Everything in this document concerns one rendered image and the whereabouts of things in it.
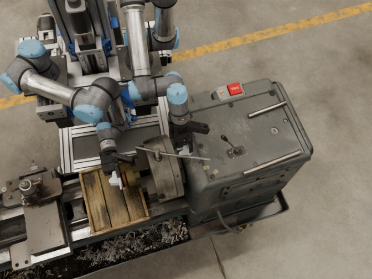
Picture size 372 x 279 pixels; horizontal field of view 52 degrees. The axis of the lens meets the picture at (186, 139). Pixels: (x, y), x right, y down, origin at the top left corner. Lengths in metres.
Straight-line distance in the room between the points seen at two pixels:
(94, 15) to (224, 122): 0.82
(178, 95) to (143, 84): 0.17
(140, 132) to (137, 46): 1.50
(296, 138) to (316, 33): 2.23
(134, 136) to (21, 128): 0.99
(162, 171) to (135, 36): 0.61
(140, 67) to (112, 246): 1.16
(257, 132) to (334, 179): 1.54
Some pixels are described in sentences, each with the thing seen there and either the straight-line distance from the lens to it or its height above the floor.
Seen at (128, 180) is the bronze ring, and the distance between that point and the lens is 1.84.
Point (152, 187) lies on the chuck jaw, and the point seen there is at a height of 1.12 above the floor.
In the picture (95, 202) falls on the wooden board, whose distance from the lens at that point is 2.07.
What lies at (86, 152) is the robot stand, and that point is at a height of 0.21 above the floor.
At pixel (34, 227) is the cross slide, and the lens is 2.03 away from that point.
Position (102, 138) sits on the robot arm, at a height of 1.12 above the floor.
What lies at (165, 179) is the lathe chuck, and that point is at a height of 1.20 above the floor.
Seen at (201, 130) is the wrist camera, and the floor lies 1.45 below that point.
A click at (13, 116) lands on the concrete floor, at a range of 3.49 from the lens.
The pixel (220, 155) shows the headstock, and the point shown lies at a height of 1.26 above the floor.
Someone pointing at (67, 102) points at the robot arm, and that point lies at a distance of 1.75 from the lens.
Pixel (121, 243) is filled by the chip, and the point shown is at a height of 0.57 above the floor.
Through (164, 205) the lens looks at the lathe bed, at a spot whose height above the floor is 0.87.
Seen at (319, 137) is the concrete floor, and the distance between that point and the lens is 3.36.
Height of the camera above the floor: 2.84
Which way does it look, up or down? 65 degrees down
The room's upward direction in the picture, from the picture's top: 3 degrees clockwise
